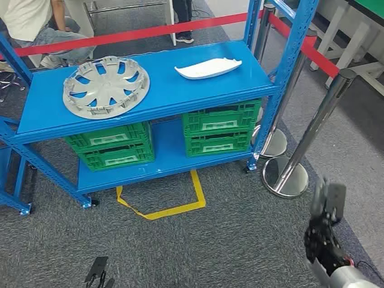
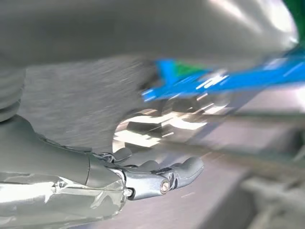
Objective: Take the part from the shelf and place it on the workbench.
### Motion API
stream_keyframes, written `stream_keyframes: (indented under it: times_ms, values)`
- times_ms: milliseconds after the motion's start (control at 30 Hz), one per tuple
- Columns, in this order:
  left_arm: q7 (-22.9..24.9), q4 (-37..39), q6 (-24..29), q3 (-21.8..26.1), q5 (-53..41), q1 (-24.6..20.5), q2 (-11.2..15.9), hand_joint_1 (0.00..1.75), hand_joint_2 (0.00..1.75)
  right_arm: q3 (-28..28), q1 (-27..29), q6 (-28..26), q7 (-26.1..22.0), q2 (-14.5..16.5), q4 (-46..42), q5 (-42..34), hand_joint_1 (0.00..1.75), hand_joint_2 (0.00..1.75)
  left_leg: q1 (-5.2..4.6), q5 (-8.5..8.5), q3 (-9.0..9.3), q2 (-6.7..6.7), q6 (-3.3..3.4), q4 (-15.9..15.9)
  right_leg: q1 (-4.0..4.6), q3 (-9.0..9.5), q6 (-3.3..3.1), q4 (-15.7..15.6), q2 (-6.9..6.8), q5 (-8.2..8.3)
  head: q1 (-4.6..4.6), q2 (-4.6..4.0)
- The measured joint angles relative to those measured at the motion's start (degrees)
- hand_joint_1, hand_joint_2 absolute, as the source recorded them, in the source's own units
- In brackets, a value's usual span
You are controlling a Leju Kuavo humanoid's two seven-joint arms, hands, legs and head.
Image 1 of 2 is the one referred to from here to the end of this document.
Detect person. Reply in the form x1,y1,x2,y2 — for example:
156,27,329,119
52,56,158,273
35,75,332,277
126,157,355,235
171,0,195,44
0,0,96,69

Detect short red barrier belt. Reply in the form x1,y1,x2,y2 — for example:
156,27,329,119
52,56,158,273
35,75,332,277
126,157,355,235
268,13,340,79

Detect white plastic car part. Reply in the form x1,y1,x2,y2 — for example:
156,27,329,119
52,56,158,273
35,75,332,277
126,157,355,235
174,58,243,80

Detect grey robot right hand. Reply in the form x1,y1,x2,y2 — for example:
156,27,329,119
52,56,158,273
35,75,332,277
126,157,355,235
310,176,330,220

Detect grey wheel hubcap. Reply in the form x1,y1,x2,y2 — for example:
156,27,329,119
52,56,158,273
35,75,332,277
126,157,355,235
62,56,151,121

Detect white desk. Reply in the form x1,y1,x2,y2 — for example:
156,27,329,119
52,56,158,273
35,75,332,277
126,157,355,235
64,0,177,46

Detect white workbench frame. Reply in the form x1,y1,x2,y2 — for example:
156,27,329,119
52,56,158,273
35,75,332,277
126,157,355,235
310,0,384,97

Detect black seat office chair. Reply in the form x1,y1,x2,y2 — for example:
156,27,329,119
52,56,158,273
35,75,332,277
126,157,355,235
0,71,26,103

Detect long red barrier belt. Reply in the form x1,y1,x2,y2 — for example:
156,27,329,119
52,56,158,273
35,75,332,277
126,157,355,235
0,11,265,61

